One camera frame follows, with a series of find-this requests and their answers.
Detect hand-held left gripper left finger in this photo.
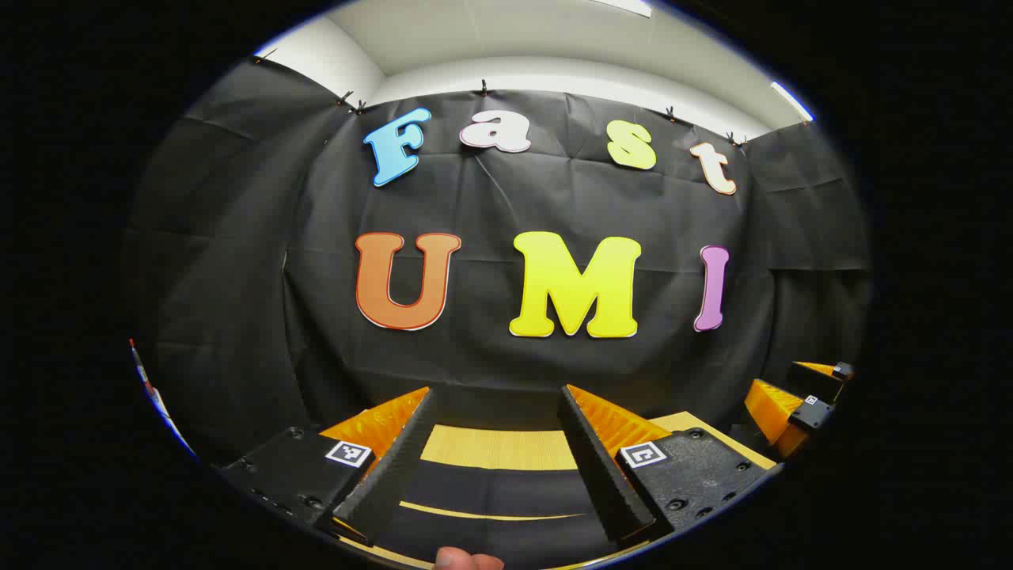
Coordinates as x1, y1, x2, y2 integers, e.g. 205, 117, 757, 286
218, 386, 438, 549

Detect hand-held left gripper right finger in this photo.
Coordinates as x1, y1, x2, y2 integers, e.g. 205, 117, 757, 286
557, 385, 776, 549

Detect dark grey jeans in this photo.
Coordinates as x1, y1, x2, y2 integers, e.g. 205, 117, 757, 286
372, 458, 626, 569

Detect white printed board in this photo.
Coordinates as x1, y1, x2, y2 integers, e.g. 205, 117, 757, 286
138, 372, 196, 458

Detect red capped bottle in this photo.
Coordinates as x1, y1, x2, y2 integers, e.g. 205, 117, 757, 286
129, 339, 153, 397

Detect white ceiling light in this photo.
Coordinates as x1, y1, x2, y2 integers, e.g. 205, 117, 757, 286
770, 79, 816, 124

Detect black backdrop cloth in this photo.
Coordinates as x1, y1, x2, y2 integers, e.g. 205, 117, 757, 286
123, 59, 871, 468

